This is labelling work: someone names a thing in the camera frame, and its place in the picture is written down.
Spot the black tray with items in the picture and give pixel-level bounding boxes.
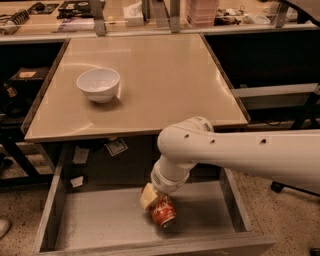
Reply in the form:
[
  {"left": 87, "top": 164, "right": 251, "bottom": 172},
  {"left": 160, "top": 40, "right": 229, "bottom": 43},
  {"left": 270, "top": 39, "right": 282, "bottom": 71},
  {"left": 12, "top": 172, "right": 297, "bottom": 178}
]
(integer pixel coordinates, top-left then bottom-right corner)
[{"left": 57, "top": 0, "right": 105, "bottom": 20}]

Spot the white shoe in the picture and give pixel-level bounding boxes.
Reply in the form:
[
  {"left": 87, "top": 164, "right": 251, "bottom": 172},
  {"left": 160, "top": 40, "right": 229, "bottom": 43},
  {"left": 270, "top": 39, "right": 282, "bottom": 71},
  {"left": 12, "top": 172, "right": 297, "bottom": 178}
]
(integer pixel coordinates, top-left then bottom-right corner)
[{"left": 0, "top": 218, "right": 11, "bottom": 239}]

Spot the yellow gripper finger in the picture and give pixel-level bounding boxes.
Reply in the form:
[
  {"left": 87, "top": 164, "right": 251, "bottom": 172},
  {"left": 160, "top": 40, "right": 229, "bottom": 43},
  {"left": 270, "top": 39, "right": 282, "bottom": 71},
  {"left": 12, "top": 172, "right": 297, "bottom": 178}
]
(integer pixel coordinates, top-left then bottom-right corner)
[{"left": 140, "top": 183, "right": 163, "bottom": 210}]

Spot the white tissue box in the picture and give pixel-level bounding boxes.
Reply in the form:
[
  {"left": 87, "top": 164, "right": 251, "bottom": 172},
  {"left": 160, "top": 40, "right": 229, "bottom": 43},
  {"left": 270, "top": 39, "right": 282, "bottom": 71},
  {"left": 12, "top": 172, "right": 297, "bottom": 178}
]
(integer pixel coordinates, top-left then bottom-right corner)
[{"left": 123, "top": 0, "right": 144, "bottom": 27}]

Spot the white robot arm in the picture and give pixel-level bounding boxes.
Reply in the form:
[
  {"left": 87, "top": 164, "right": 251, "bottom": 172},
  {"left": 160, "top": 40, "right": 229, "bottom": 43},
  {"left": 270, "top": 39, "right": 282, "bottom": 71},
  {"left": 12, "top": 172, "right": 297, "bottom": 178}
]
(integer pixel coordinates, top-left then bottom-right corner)
[{"left": 140, "top": 117, "right": 320, "bottom": 209}]

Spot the open grey wooden drawer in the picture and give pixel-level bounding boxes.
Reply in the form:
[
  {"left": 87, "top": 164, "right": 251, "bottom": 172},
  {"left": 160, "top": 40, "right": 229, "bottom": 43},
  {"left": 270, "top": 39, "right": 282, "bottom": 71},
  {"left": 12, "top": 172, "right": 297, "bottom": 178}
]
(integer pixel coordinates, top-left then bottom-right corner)
[{"left": 33, "top": 144, "right": 275, "bottom": 256}]

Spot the white bowl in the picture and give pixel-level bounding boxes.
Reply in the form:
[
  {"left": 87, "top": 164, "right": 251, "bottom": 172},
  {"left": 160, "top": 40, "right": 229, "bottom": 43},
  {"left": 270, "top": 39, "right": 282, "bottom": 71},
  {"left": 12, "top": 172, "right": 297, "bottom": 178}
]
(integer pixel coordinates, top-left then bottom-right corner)
[{"left": 76, "top": 68, "right": 120, "bottom": 103}]

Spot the pink plastic container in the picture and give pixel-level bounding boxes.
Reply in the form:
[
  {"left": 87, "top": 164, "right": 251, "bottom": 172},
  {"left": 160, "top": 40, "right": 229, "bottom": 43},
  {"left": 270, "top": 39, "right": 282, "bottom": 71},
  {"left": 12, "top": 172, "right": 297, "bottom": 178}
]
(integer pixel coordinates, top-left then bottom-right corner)
[{"left": 185, "top": 0, "right": 219, "bottom": 27}]

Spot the dark box with label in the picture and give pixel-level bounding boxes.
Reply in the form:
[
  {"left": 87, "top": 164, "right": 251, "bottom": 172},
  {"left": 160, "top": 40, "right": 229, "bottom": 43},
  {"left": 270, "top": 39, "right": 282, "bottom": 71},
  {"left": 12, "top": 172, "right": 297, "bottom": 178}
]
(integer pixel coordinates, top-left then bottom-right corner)
[{"left": 9, "top": 67, "right": 49, "bottom": 86}]

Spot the white paper tag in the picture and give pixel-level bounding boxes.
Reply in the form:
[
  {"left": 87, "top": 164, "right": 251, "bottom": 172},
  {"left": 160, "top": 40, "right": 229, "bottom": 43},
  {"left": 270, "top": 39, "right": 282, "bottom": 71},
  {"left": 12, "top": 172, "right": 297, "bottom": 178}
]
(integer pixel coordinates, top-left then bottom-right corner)
[{"left": 106, "top": 138, "right": 128, "bottom": 156}]

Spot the red coke can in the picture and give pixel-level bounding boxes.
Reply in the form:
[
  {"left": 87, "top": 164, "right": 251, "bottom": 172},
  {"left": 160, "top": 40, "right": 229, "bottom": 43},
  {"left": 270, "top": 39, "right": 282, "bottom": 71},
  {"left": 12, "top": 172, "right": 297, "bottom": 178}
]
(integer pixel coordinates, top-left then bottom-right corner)
[{"left": 148, "top": 195, "right": 176, "bottom": 228}]

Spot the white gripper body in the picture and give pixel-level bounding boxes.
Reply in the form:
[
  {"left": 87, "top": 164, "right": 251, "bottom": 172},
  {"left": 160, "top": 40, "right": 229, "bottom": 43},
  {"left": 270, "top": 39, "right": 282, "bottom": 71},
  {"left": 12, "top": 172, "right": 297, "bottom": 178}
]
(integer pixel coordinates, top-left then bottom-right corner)
[{"left": 151, "top": 165, "right": 189, "bottom": 194}]

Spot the beige top cabinet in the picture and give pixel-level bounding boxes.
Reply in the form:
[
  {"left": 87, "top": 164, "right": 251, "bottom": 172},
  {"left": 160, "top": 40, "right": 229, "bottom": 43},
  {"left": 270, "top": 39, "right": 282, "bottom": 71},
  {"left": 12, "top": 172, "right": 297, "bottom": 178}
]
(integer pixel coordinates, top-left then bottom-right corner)
[{"left": 25, "top": 34, "right": 249, "bottom": 143}]

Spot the black office chair base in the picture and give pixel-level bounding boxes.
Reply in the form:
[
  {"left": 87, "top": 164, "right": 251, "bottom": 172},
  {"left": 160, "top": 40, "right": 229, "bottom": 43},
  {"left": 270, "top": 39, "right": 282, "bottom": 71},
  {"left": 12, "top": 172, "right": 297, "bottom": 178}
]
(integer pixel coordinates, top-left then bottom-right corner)
[{"left": 270, "top": 181, "right": 287, "bottom": 193}]

